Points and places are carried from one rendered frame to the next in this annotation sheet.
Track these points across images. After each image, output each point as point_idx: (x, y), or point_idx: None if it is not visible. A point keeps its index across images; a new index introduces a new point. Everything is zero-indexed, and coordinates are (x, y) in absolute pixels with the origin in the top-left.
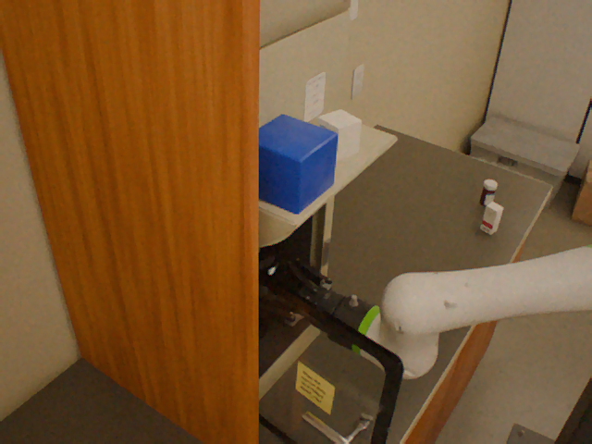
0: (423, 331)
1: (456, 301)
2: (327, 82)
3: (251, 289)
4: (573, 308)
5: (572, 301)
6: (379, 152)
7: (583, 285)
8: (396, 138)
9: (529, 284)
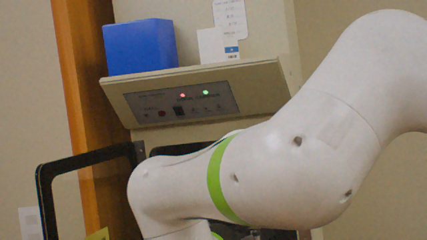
0: (131, 200)
1: (150, 171)
2: (250, 9)
3: (75, 130)
4: (198, 197)
5: (193, 182)
6: (239, 61)
7: (201, 160)
8: (275, 56)
9: (185, 159)
